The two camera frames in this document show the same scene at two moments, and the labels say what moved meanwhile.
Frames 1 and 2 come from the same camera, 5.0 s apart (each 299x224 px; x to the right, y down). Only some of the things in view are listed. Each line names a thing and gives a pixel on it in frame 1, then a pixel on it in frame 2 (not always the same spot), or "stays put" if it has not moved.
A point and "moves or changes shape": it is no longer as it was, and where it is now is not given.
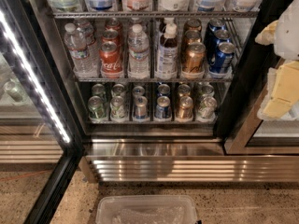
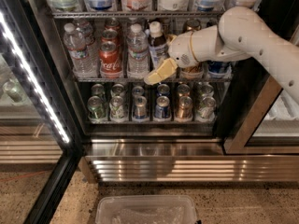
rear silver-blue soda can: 137,91 stays put
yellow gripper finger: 285,91 -> 167,68
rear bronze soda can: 184,91 stays put
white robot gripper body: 289,36 -> 181,49
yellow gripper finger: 267,35 -> 169,38
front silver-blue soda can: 140,107 stays put
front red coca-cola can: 110,60 stays put
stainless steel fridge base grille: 131,160 stays put
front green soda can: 96,109 stays put
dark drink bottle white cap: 167,50 moves or changes shape
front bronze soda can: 185,110 stays put
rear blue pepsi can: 163,89 stays put
